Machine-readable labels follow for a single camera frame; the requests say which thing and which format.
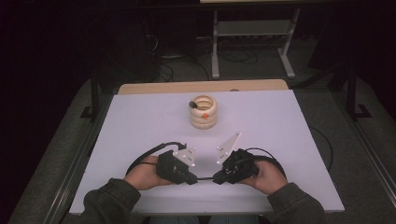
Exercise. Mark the cream ringed holder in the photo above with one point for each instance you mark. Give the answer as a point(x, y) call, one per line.
point(202, 121)

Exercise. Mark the aluminium frame rail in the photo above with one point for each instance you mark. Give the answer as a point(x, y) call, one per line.
point(370, 154)
point(70, 177)

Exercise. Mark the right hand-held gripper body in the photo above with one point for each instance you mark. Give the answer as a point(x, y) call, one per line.
point(239, 168)

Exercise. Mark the person's left hand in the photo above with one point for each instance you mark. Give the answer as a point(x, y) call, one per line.
point(143, 178)

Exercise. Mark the grey metal desk frame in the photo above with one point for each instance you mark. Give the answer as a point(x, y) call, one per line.
point(249, 28)

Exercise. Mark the black stand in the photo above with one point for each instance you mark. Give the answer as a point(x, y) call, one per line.
point(352, 96)
point(94, 99)

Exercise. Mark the wooden table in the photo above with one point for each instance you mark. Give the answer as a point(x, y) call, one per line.
point(174, 87)

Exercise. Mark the white board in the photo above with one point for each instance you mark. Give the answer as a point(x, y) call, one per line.
point(236, 199)

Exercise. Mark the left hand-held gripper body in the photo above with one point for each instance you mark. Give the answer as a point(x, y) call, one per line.
point(169, 168)

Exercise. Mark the person's right hand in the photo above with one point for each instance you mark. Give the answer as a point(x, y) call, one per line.
point(269, 180)

